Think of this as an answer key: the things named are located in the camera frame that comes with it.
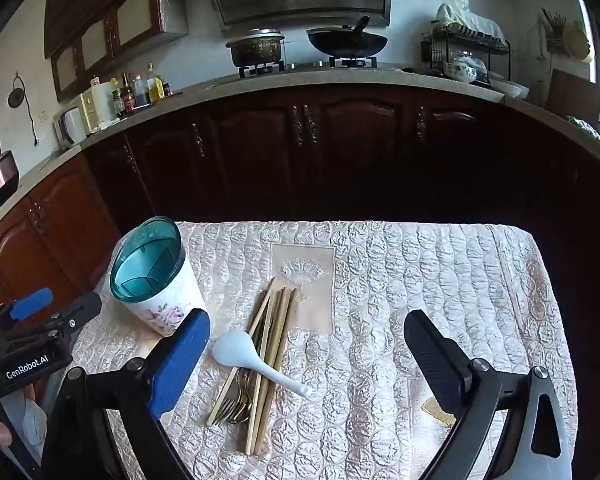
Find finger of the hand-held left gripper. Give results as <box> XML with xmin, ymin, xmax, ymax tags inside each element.
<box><xmin>0</xmin><ymin>288</ymin><xmax>53</xmax><ymax>333</ymax></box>
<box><xmin>10</xmin><ymin>291</ymin><xmax>103</xmax><ymax>343</ymax></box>

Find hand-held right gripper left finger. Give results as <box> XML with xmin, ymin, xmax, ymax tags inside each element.
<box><xmin>40</xmin><ymin>308</ymin><xmax>212</xmax><ymax>480</ymax></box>

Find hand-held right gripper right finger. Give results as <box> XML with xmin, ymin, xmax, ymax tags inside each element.
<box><xmin>403</xmin><ymin>309</ymin><xmax>578</xmax><ymax>480</ymax></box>

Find white plastic rice spoon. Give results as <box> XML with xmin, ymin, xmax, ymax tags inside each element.
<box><xmin>212</xmin><ymin>329</ymin><xmax>315</xmax><ymax>401</ymax></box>

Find floral cup with teal insert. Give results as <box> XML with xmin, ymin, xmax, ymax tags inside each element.
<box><xmin>109</xmin><ymin>216</ymin><xmax>208</xmax><ymax>337</ymax></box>

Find silver metal fork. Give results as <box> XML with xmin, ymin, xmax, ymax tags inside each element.
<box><xmin>230</xmin><ymin>370</ymin><xmax>255</xmax><ymax>423</ymax></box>
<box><xmin>212</xmin><ymin>367</ymin><xmax>243</xmax><ymax>427</ymax></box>

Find pile of bamboo chopsticks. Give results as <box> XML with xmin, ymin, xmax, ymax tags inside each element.
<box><xmin>206</xmin><ymin>276</ymin><xmax>297</xmax><ymax>456</ymax></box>

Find quilted cream tablecloth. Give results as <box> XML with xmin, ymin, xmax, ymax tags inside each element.
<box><xmin>62</xmin><ymin>220</ymin><xmax>578</xmax><ymax>480</ymax></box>

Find red rice cooker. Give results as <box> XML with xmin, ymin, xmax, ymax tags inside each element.
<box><xmin>0</xmin><ymin>150</ymin><xmax>20</xmax><ymax>207</ymax></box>

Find white kettle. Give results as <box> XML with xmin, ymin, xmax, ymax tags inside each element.
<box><xmin>62</xmin><ymin>108</ymin><xmax>89</xmax><ymax>145</ymax></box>

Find pale yellow appliance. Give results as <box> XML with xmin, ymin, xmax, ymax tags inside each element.
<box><xmin>55</xmin><ymin>92</ymin><xmax>99</xmax><ymax>147</ymax></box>

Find red-brown base cabinets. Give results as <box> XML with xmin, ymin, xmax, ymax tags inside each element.
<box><xmin>0</xmin><ymin>82</ymin><xmax>600</xmax><ymax>323</ymax></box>

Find green bottle with yellow cap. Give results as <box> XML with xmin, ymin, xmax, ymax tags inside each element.
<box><xmin>110</xmin><ymin>78</ymin><xmax>125</xmax><ymax>120</ymax></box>

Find dark sauce bottle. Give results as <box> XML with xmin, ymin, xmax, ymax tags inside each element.
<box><xmin>122</xmin><ymin>72</ymin><xmax>136</xmax><ymax>114</ymax></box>

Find yellow oil bottle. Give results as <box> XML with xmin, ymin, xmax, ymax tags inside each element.
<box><xmin>146</xmin><ymin>63</ymin><xmax>164</xmax><ymax>104</ymax></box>

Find grey stone kitchen counter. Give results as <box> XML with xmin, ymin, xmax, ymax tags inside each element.
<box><xmin>0</xmin><ymin>67</ymin><xmax>600</xmax><ymax>241</ymax></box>

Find green cloth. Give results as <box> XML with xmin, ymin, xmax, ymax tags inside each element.
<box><xmin>567</xmin><ymin>116</ymin><xmax>600</xmax><ymax>141</ymax></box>

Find white bowl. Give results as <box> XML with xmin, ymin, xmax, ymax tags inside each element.
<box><xmin>487</xmin><ymin>77</ymin><xmax>530</xmax><ymax>100</ymax></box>

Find floral ceramic tureen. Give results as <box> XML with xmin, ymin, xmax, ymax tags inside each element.
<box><xmin>442</xmin><ymin>55</ymin><xmax>479</xmax><ymax>83</ymax></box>

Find wooden cutting board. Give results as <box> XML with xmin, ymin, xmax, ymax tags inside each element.
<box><xmin>545</xmin><ymin>69</ymin><xmax>600</xmax><ymax>122</ymax></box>

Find black dish rack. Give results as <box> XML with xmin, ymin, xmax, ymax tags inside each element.
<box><xmin>420</xmin><ymin>25</ymin><xmax>512</xmax><ymax>82</ymax></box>

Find dark cooking pot with lid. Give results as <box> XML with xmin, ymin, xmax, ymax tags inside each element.
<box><xmin>225</xmin><ymin>28</ymin><xmax>286</xmax><ymax>68</ymax></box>

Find gas stove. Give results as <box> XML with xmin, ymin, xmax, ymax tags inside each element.
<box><xmin>235</xmin><ymin>57</ymin><xmax>381</xmax><ymax>79</ymax></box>

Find black wok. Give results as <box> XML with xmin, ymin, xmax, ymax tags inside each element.
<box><xmin>306</xmin><ymin>15</ymin><xmax>388</xmax><ymax>58</ymax></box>

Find white cloth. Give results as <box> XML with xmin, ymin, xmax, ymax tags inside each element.
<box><xmin>436</xmin><ymin>3</ymin><xmax>506</xmax><ymax>45</ymax></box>

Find yellow hanging scoop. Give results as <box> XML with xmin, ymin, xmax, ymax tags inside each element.
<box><xmin>562</xmin><ymin>20</ymin><xmax>594</xmax><ymax>64</ymax></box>

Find black wall hanger with cord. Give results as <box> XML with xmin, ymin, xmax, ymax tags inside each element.
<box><xmin>7</xmin><ymin>74</ymin><xmax>39</xmax><ymax>147</ymax></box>

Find red-brown wall cabinet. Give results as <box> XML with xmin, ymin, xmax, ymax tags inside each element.
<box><xmin>44</xmin><ymin>0</ymin><xmax>190</xmax><ymax>103</ymax></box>

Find wall utensil holder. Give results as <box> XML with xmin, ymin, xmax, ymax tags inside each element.
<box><xmin>540</xmin><ymin>7</ymin><xmax>568</xmax><ymax>57</ymax></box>

